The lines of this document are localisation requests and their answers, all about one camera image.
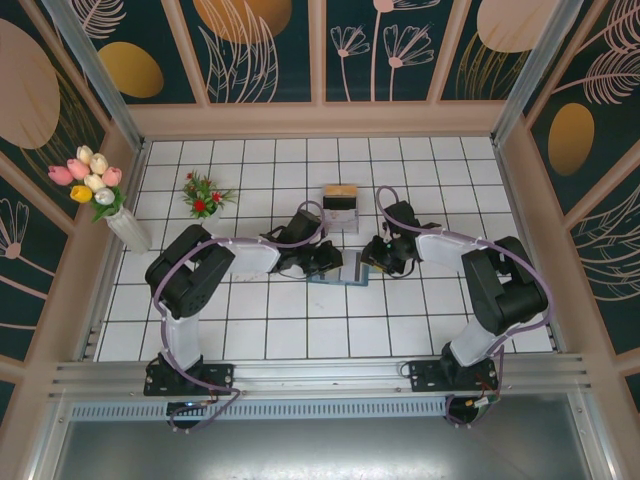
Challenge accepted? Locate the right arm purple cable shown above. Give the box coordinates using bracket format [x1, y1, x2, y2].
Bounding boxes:
[375, 185, 555, 430]

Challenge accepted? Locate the grey metal panel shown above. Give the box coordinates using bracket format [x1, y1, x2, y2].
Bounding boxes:
[47, 392, 609, 480]

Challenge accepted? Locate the slotted grey cable duct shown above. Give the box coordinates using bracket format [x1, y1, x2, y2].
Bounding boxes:
[69, 397, 451, 421]

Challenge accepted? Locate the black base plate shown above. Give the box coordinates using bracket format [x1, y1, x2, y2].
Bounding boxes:
[408, 357, 501, 394]
[143, 362, 236, 397]

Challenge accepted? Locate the pink floral card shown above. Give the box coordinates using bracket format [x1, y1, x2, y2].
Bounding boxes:
[324, 208, 359, 233]

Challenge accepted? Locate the aluminium frame post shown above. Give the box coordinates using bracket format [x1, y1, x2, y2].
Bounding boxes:
[492, 0, 584, 146]
[42, 0, 146, 146]

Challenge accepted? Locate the aluminium rail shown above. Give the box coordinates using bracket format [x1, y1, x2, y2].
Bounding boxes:
[47, 353, 594, 401]

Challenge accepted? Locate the teal card holder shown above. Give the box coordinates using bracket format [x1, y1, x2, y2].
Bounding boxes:
[307, 249, 372, 290]

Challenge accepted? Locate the white card with dark stripe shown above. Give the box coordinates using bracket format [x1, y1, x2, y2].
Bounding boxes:
[341, 249, 365, 285]

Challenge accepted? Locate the clear tiered card stand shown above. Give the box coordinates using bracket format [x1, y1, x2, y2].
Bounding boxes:
[318, 183, 362, 237]

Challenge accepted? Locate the white ribbed vase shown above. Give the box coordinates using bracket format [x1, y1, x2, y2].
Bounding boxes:
[107, 207, 153, 255]

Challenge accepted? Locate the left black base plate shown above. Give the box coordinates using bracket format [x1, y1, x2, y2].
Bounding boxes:
[143, 362, 236, 397]

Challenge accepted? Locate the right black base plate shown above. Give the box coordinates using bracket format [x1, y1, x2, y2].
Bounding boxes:
[408, 357, 501, 394]

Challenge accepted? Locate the pastel tulip bouquet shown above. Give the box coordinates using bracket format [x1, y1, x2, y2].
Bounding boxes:
[48, 144, 125, 224]

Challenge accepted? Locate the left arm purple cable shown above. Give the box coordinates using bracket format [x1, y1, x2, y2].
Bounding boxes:
[152, 199, 331, 432]

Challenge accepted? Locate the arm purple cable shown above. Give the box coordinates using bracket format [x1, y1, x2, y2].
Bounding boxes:
[152, 199, 331, 432]
[375, 185, 555, 430]

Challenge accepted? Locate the small red flower plant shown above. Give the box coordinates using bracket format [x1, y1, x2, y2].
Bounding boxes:
[180, 170, 240, 227]

